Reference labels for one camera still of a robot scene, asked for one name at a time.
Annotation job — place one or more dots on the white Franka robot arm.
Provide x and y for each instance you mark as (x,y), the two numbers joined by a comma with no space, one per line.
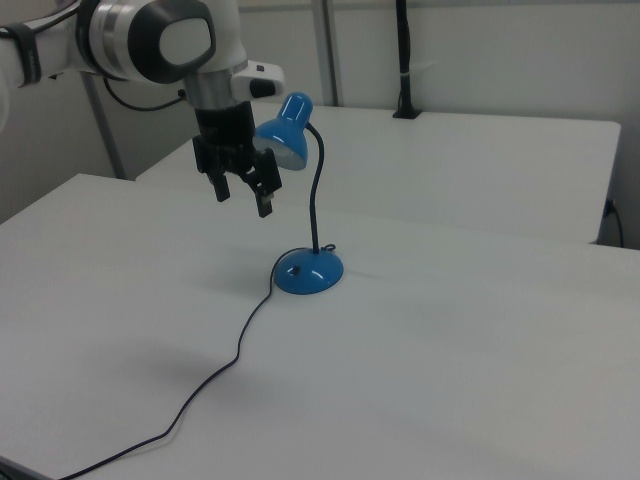
(150,40)

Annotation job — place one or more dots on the grey partition frame post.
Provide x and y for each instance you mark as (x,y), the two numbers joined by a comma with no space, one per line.
(104,130)
(330,50)

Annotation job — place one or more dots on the blue gooseneck desk lamp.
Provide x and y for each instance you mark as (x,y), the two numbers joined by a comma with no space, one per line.
(306,276)

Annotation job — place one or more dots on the black clamped pole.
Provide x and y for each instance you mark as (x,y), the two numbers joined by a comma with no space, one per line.
(404,50)

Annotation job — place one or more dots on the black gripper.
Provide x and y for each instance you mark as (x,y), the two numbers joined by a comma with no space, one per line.
(224,127)

